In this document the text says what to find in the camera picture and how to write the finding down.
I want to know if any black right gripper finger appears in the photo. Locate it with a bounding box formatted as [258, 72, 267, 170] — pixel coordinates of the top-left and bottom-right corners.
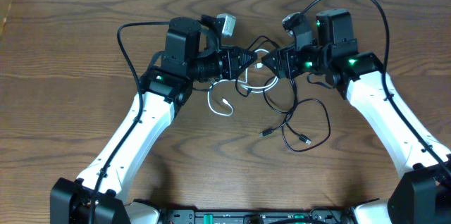
[262, 61, 282, 76]
[261, 49, 280, 64]

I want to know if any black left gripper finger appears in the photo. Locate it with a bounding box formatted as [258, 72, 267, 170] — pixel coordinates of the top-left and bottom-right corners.
[237, 48, 258, 64]
[239, 64, 254, 79]

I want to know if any white USB cable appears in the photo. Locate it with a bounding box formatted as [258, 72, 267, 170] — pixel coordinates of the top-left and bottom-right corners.
[206, 48, 279, 117]

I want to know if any black USB cable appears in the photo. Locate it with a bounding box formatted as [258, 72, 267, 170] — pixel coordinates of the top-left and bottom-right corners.
[234, 35, 332, 154]

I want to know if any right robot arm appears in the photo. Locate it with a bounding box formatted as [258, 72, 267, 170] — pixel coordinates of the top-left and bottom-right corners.
[262, 8, 450, 223]

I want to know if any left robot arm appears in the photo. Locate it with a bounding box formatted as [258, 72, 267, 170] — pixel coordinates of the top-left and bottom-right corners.
[50, 13, 257, 223]

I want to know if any left camera cable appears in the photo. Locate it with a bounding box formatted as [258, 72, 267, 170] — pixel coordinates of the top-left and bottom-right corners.
[86, 21, 172, 224]

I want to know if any camera cable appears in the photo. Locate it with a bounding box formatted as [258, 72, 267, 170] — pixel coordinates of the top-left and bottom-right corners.
[86, 21, 172, 224]
[299, 0, 451, 179]

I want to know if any right camera cable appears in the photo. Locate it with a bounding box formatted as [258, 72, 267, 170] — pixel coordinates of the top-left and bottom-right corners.
[299, 0, 451, 179]

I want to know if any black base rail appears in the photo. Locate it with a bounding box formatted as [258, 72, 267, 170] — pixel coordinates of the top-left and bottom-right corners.
[123, 202, 357, 224]

